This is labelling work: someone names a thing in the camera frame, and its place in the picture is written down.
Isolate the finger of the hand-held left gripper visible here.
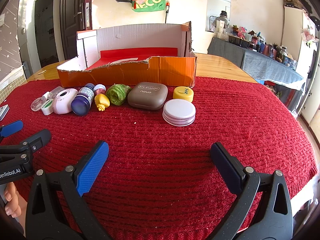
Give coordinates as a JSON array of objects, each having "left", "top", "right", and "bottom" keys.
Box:
[
  {"left": 0, "top": 129, "right": 52, "bottom": 156},
  {"left": 0, "top": 120, "right": 24, "bottom": 138}
]

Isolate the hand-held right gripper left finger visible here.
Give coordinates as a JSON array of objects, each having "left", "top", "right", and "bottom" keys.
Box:
[{"left": 25, "top": 140, "right": 113, "bottom": 240}]

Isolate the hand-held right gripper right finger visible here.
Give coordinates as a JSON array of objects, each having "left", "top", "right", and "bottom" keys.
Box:
[{"left": 207, "top": 142, "right": 293, "bottom": 240}]

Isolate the white green Cestbon cap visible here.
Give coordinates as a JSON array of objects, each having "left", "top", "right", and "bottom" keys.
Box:
[{"left": 41, "top": 98, "right": 53, "bottom": 116}]

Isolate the clear plastic case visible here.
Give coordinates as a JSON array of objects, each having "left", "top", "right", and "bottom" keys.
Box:
[{"left": 30, "top": 97, "right": 45, "bottom": 111}]

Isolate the pink white round device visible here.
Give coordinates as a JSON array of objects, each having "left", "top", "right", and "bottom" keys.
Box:
[{"left": 52, "top": 88, "right": 79, "bottom": 115}]

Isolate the small clear bottle white cap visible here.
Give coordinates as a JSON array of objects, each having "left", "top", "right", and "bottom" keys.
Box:
[{"left": 42, "top": 86, "right": 63, "bottom": 100}]

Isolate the dark blue bottle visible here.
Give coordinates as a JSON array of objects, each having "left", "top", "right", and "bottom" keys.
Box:
[{"left": 71, "top": 83, "right": 95, "bottom": 116}]

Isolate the white round jar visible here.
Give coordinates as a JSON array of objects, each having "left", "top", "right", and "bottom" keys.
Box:
[{"left": 162, "top": 99, "right": 196, "bottom": 126}]

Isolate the green fuzzy scrunchie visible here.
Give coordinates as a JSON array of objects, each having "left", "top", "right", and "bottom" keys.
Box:
[{"left": 106, "top": 83, "right": 133, "bottom": 106}]

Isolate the yellow round jar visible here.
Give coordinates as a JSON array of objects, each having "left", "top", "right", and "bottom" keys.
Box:
[{"left": 173, "top": 86, "right": 194, "bottom": 103}]

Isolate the brown eyeshadow case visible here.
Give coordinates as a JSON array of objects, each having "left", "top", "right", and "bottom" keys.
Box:
[{"left": 127, "top": 82, "right": 168, "bottom": 110}]

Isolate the orange cardboard box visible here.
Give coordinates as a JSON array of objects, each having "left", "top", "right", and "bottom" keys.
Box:
[{"left": 56, "top": 21, "right": 198, "bottom": 88}]

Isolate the person's left hand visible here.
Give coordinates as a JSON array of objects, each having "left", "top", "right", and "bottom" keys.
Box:
[{"left": 4, "top": 181, "right": 28, "bottom": 236}]

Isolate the small white grey device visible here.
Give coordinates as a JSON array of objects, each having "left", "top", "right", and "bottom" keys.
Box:
[{"left": 0, "top": 104, "right": 10, "bottom": 122}]

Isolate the red knitted mat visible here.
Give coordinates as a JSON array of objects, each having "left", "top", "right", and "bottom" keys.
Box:
[{"left": 0, "top": 76, "right": 318, "bottom": 240}]

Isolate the grey cloth covered table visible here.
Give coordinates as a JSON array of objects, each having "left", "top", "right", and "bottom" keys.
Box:
[{"left": 207, "top": 37, "right": 305, "bottom": 90}]

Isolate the black ribbed basket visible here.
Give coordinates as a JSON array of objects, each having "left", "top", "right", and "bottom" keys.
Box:
[{"left": 228, "top": 35, "right": 250, "bottom": 48}]

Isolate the dark wooden door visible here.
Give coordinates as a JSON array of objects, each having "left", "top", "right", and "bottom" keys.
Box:
[{"left": 60, "top": 0, "right": 93, "bottom": 60}]

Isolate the row of bottles and jars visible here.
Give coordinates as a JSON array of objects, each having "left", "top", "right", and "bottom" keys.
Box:
[{"left": 216, "top": 20, "right": 298, "bottom": 70}]

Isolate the white cabinet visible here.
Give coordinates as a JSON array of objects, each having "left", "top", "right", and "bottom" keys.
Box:
[{"left": 281, "top": 5, "right": 320, "bottom": 63}]

